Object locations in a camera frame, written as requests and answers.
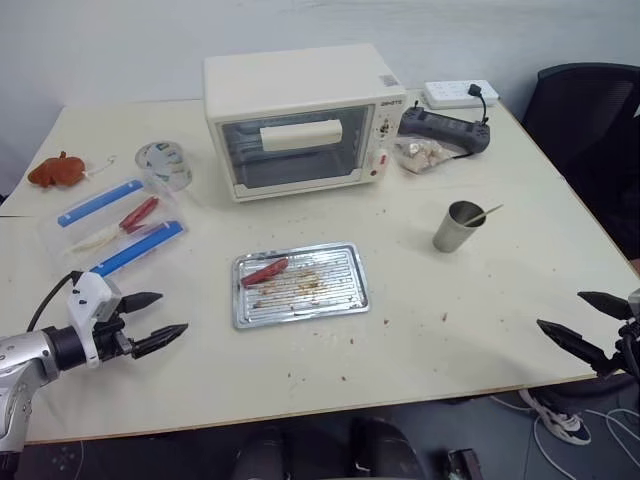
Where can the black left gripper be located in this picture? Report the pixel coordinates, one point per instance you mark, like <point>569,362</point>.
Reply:
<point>109,341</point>

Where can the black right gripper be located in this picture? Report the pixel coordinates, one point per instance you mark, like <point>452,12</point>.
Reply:
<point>631,350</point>

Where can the thin white stirring rod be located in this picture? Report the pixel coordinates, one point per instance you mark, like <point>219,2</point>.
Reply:
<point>487,213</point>

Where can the white stick in bag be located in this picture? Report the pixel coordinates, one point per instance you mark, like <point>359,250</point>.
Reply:
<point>95,240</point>

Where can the white and black sneaker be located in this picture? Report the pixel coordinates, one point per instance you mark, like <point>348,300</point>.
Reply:
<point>562,417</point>

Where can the red sausage in bag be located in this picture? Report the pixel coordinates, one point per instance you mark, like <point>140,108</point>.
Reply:
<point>139,215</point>

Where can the clear zip bag blue strips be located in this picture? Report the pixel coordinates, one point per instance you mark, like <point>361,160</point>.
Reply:
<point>100,200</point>

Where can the steel cup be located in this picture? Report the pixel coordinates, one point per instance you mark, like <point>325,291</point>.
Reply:
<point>452,230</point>

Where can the ribbed metal baking tray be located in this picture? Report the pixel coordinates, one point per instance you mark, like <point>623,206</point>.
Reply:
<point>325,295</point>

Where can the dark boxy floor object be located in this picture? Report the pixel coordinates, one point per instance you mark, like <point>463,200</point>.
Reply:
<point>462,465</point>

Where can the black mesh office chair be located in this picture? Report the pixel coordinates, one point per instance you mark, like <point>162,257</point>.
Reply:
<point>590,125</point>

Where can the clear bag of food pieces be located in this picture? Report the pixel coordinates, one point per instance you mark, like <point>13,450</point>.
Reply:
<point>420,155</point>

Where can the dark rounded shape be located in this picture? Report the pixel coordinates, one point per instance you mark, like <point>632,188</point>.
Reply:
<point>385,450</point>

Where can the grey handheld controller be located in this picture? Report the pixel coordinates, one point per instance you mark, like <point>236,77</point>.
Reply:
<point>445,125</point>

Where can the white power strip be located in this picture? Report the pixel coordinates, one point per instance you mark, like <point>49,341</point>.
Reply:
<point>450,92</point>

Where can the cream toaster oven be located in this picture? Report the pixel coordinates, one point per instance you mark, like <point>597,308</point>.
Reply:
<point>290,85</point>

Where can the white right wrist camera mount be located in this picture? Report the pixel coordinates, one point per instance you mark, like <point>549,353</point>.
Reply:
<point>635,302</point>

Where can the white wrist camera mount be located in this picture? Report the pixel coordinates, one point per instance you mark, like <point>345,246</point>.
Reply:
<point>86,295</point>
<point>635,302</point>

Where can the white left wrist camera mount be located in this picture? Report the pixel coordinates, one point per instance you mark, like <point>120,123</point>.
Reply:
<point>86,295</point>

